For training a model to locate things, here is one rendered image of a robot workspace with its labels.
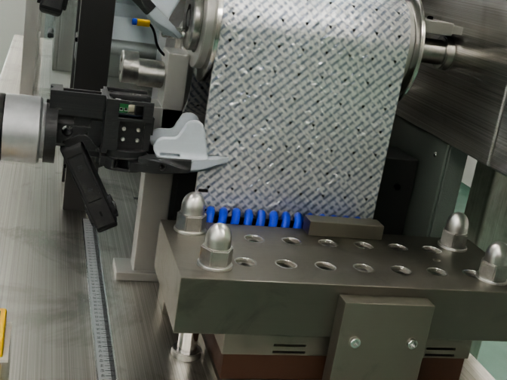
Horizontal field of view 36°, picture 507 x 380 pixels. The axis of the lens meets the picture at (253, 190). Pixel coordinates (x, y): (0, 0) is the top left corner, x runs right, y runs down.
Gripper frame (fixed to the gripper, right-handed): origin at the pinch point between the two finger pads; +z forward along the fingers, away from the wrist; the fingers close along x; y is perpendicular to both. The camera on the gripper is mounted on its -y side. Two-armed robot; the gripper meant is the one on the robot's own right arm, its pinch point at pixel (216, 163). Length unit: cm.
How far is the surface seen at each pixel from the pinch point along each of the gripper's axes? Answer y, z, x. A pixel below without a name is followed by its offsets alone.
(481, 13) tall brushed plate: 21.8, 30.1, -0.1
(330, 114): 7.5, 13.2, -0.2
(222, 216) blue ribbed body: -5.3, 0.9, -3.5
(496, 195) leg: -4.9, 47.3, 13.0
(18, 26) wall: -58, -41, 556
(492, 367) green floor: -109, 150, 140
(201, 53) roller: 12.6, -3.3, 1.4
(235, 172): -0.8, 2.4, -0.3
